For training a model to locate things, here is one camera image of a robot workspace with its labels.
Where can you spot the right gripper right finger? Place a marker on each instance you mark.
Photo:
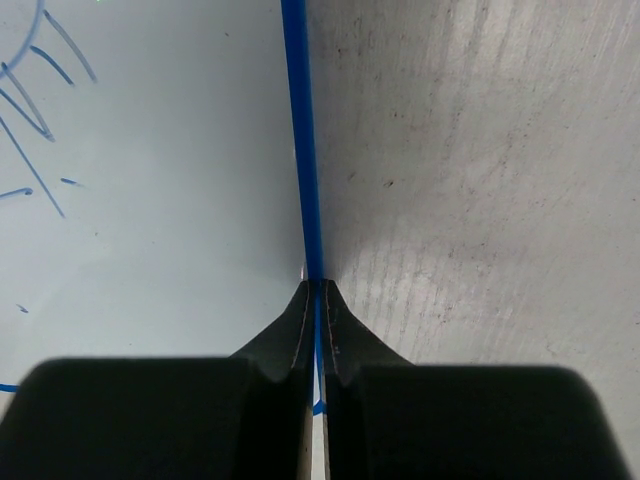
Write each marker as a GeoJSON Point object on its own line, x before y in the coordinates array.
{"type": "Point", "coordinates": [387, 418]}

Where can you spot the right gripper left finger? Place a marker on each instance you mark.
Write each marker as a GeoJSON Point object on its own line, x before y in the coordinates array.
{"type": "Point", "coordinates": [237, 417]}

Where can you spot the blue framed small whiteboard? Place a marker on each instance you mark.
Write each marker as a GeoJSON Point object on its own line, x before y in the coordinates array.
{"type": "Point", "coordinates": [157, 178]}

